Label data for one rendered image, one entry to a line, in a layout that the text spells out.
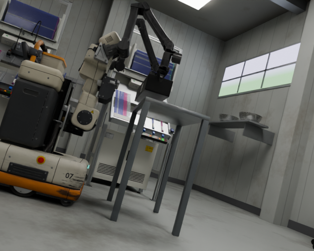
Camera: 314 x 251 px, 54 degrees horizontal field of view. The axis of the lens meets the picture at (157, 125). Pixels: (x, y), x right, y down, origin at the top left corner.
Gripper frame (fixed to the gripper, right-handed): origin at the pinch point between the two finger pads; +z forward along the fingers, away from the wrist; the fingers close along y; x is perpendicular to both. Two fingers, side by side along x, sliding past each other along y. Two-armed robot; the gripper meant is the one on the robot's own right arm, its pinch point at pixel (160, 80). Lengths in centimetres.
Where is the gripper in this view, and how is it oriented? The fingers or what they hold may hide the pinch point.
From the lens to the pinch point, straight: 206.3
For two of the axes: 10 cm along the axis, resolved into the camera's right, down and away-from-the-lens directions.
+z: -2.7, 9.6, -1.1
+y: -1.9, 0.6, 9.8
